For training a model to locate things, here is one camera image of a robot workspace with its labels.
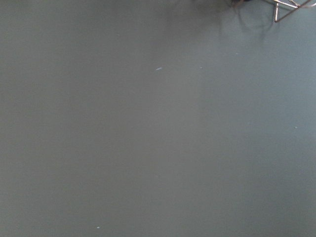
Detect copper wire bottle rack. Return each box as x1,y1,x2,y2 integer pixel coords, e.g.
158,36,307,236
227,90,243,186
273,0,316,23

